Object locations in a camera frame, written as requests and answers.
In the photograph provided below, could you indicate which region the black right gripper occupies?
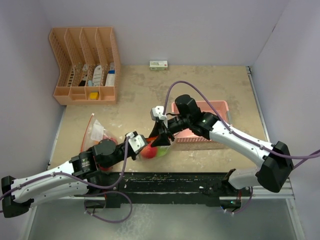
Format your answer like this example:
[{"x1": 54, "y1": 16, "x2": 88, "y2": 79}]
[{"x1": 149, "y1": 115, "x2": 191, "y2": 148}]

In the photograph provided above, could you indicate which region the pink red apple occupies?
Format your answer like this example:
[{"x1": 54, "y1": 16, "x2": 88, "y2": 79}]
[{"x1": 102, "y1": 135, "x2": 118, "y2": 145}]

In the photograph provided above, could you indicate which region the large red apple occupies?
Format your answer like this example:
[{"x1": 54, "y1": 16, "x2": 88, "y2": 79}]
[{"x1": 140, "y1": 145, "x2": 158, "y2": 159}]

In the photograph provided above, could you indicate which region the clear zip bag orange zipper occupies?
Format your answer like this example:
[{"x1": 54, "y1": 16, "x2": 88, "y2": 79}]
[{"x1": 80, "y1": 113, "x2": 116, "y2": 152}]

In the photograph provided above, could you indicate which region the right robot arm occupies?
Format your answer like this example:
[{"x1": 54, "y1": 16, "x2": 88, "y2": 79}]
[{"x1": 149, "y1": 94, "x2": 294, "y2": 196}]

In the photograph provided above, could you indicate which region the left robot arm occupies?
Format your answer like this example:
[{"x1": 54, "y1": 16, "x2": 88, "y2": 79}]
[{"x1": 0, "y1": 138, "x2": 147, "y2": 218}]

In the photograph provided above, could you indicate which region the pink perforated plastic basket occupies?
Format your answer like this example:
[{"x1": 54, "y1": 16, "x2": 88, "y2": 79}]
[{"x1": 171, "y1": 100, "x2": 231, "y2": 151}]

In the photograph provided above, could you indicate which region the yellow item in organizer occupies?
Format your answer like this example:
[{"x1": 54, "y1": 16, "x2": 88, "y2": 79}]
[{"x1": 89, "y1": 92, "x2": 99, "y2": 100}]

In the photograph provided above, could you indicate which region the blue white box in organizer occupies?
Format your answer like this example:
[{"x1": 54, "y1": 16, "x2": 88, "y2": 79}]
[{"x1": 105, "y1": 62, "x2": 116, "y2": 87}]

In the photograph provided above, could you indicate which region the small green white box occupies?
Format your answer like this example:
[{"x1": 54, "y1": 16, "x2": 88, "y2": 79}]
[{"x1": 149, "y1": 60, "x2": 168, "y2": 71}]

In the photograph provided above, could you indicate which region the white bottle in organizer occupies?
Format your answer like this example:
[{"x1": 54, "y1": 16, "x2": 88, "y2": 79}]
[{"x1": 92, "y1": 65, "x2": 103, "y2": 87}]

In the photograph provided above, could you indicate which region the orange desk file organizer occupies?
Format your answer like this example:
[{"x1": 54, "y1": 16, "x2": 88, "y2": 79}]
[{"x1": 49, "y1": 27, "x2": 122, "y2": 106}]

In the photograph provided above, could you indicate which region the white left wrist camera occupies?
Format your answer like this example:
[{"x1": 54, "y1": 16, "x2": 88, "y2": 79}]
[{"x1": 125, "y1": 131, "x2": 148, "y2": 154}]

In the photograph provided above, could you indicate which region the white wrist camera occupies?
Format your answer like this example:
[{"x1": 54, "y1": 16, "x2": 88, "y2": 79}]
[
  {"x1": 125, "y1": 131, "x2": 148, "y2": 154},
  {"x1": 150, "y1": 105, "x2": 168, "y2": 127}
]

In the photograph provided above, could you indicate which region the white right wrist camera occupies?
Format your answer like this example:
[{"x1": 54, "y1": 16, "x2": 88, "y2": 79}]
[{"x1": 150, "y1": 105, "x2": 168, "y2": 127}]

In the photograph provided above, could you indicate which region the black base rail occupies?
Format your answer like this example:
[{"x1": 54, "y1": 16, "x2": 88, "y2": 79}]
[{"x1": 105, "y1": 172, "x2": 251, "y2": 209}]

